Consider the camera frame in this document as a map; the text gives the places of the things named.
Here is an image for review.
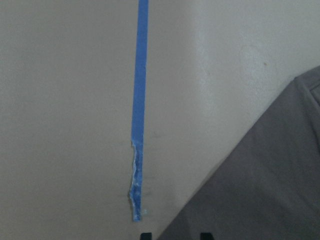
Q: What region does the dark brown t-shirt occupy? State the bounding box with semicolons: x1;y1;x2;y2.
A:
160;67;320;240

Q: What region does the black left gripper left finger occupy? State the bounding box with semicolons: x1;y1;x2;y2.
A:
140;232;152;240

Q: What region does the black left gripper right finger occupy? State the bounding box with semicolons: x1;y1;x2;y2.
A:
200;232;213;240

